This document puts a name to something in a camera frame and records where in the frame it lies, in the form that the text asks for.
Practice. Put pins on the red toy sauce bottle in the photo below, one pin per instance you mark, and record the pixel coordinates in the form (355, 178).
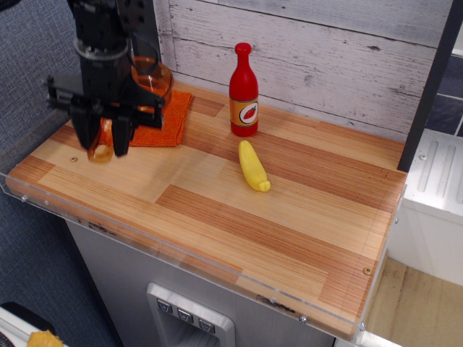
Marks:
(243, 94)

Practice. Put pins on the orange folded cloth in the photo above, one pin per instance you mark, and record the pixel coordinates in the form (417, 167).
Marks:
(174, 118)

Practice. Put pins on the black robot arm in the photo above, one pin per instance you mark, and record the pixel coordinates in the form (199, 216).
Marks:
(106, 29)

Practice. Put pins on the orange transparent plastic pan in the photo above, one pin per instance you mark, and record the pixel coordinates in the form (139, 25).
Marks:
(151, 76)

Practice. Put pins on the silver dispenser button panel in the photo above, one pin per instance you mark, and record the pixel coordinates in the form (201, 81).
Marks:
(183, 322)

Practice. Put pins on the white toy sink unit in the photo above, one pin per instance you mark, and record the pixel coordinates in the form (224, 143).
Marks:
(427, 232)

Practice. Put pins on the silver toy fridge cabinet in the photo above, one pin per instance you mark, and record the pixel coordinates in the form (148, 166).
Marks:
(122, 273)

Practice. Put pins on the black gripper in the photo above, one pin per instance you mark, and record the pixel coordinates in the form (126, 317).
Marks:
(102, 89)

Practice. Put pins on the yellow toy banana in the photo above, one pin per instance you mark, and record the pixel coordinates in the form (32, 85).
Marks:
(254, 173)

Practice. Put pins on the dark right frame post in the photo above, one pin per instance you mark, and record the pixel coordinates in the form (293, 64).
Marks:
(437, 70)

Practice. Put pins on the yellow sponge piece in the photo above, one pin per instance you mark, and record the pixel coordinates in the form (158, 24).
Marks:
(44, 339)

